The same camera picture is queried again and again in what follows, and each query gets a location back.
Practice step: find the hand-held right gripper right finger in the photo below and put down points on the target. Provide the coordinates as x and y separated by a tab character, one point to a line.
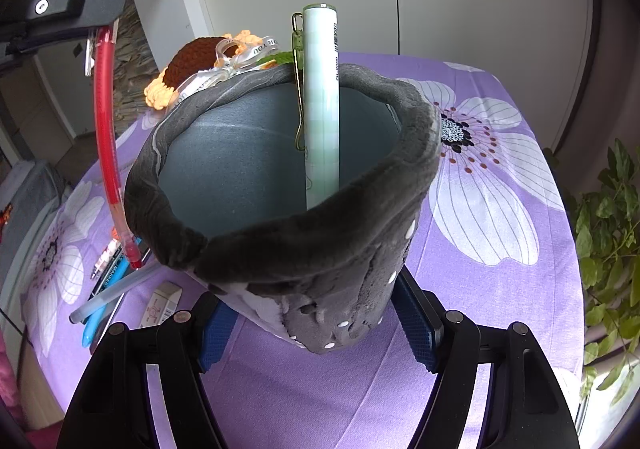
417	325

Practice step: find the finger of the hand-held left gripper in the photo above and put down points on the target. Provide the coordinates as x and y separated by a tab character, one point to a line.
20	47
95	5

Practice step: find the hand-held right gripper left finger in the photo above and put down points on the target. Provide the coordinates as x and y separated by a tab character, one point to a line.
217	335

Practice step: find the white polka dot container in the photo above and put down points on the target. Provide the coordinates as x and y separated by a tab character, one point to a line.
300	269

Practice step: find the red gel pen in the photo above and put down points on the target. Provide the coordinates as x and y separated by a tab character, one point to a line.
106	129

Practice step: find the pale green pen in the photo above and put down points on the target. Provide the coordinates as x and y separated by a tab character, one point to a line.
322	104

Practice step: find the white boxed eraser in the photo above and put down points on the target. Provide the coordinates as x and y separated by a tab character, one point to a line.
160	304

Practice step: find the purple floral tablecloth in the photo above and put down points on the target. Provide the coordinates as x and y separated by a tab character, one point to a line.
500	279

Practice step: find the crochet sunflower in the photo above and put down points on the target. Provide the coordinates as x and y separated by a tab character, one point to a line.
187	61

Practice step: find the black marker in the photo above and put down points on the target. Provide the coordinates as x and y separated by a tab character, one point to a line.
114	270

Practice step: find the blue pen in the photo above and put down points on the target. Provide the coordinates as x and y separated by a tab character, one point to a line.
92	329

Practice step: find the pink and white pen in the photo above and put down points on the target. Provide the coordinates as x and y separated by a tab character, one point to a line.
102	261

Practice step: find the grey fabric seat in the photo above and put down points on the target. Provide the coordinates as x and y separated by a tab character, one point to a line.
30	199

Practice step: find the white printed ribbon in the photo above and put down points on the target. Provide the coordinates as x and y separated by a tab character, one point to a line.
260	49

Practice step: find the green potted plant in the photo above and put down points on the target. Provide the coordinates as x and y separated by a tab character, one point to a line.
610	229

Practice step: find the white wardrobe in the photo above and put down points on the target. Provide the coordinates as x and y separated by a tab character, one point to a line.
475	4

